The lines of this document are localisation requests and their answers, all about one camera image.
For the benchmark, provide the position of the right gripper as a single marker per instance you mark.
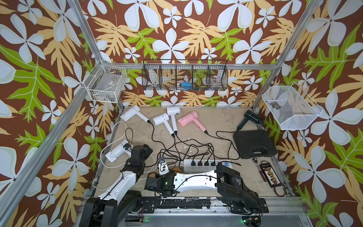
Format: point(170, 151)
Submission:
point(157, 178)

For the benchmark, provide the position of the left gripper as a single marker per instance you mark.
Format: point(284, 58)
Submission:
point(146, 153)

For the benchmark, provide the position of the white multicolour power strip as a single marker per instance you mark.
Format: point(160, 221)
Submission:
point(191, 166)

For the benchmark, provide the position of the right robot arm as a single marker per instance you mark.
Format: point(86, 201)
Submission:
point(224, 180)

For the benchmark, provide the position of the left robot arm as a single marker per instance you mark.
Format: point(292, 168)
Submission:
point(111, 207)

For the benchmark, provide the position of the white hair dryer near left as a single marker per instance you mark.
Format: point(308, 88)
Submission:
point(118, 151)

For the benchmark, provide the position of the white hair dryer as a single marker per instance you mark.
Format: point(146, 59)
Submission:
point(163, 119)
point(172, 112)
point(134, 111)
point(118, 151)

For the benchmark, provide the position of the white hair dryer far left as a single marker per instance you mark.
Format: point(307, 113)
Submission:
point(134, 111)

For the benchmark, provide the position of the pink hair dryer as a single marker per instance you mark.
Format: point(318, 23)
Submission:
point(192, 117)

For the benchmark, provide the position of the blue object in basket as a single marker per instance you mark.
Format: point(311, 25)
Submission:
point(186, 86)

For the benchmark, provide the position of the ratchet wrench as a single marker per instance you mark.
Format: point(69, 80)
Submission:
point(259, 169)

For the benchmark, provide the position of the black plastic tool case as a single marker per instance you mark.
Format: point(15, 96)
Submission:
point(253, 144)

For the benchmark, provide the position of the black hair dryer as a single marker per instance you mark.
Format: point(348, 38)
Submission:
point(250, 116)

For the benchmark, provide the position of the metal clip in basket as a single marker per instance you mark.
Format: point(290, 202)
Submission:
point(275, 105)

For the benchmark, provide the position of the white mesh basket right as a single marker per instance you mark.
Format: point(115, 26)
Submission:
point(298, 110)

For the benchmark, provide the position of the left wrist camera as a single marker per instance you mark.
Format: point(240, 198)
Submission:
point(127, 147)

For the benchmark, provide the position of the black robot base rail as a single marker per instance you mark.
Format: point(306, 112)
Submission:
point(151, 204)

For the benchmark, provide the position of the white wire basket left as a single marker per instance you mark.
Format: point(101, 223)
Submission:
point(105, 82)

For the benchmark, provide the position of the black wire basket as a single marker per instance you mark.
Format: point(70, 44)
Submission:
point(171, 73)

